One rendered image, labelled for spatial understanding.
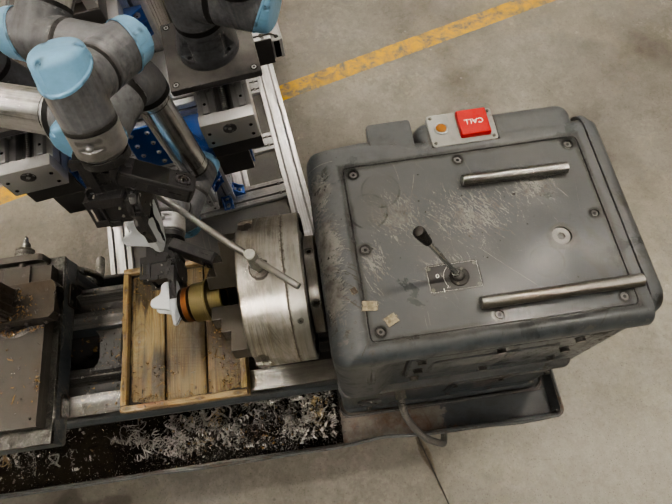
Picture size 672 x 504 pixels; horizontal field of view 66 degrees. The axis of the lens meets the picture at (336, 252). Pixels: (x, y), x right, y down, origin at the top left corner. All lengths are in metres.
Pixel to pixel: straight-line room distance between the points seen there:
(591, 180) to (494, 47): 2.02
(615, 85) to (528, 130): 1.95
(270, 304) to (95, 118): 0.43
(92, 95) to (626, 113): 2.58
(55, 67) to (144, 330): 0.80
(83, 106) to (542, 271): 0.77
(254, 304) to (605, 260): 0.63
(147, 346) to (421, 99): 1.90
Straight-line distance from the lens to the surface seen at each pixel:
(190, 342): 1.35
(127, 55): 0.83
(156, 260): 1.19
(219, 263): 1.09
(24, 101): 1.14
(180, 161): 1.31
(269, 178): 2.28
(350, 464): 2.13
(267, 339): 1.00
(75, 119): 0.78
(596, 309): 1.00
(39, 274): 1.48
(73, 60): 0.75
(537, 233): 1.02
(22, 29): 0.91
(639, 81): 3.13
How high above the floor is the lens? 2.13
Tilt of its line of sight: 67 degrees down
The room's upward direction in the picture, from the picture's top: 7 degrees counter-clockwise
